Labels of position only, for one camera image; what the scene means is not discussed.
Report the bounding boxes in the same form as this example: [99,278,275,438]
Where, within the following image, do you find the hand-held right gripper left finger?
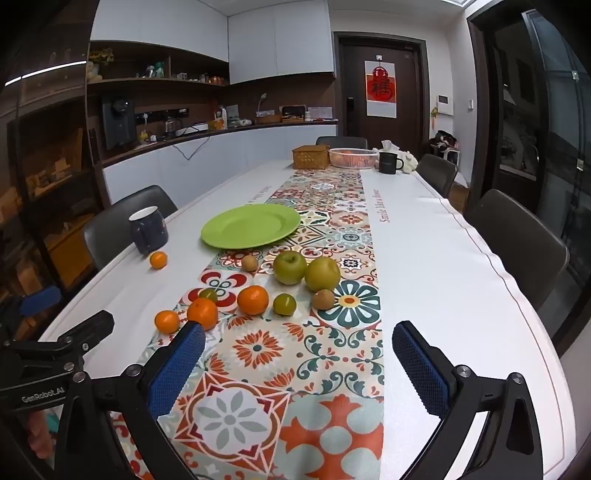
[54,320,207,480]

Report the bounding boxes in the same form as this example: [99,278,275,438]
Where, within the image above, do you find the red and white wall poster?
[365,60,399,117]

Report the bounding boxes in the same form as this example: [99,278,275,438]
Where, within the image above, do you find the white counter cabinet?
[99,121,340,206]

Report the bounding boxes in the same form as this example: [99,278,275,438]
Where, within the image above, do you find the green plate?
[200,203,302,250]

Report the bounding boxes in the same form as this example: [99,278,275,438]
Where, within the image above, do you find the black countertop appliance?
[102,95,138,149]

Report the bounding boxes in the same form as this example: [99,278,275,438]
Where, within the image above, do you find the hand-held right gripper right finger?
[392,320,544,480]

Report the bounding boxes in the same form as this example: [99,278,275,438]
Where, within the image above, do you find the white upper cabinets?
[91,0,335,85]

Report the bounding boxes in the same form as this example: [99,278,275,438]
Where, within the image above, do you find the person's left hand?
[25,408,60,463]

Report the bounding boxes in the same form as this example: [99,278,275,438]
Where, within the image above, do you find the dark bag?
[427,130,462,162]

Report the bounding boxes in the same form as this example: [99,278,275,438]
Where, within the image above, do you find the dark grey chair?
[463,189,570,312]
[416,154,459,198]
[316,136,369,151]
[83,185,179,271]

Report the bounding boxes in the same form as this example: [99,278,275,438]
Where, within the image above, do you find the dark brown door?
[333,31,426,158]

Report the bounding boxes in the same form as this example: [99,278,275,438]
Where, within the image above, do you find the navy blue mug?
[128,206,170,254]

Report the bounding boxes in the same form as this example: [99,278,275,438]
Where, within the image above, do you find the yellow-green pear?
[304,257,342,293]

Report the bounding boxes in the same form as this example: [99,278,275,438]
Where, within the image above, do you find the wicker basket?
[292,145,331,171]

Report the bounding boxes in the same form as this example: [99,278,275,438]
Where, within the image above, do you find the green apple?
[273,250,308,285]

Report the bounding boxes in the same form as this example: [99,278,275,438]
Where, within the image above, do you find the glass sliding door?
[522,9,591,278]

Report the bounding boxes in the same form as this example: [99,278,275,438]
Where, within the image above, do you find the wooden wall shelf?
[87,41,230,89]

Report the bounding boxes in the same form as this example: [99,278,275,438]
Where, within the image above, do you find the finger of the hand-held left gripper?
[39,310,115,356]
[0,285,63,329]

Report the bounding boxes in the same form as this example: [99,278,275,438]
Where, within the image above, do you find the black mug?
[378,150,404,175]

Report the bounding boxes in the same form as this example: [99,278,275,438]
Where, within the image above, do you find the wooden storage cabinet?
[0,60,100,333]

